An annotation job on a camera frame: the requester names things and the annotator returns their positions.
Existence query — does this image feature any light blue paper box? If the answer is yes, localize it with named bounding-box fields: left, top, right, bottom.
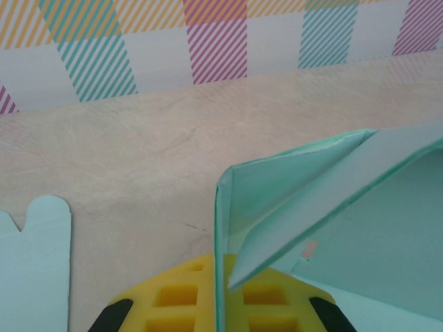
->
left=213, top=119, right=443, bottom=332
left=0, top=194, right=73, bottom=332

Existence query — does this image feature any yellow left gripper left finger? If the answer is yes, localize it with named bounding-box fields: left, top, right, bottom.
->
left=88, top=253, right=217, bottom=332

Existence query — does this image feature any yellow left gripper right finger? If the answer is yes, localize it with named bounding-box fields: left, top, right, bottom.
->
left=224, top=254, right=358, bottom=332

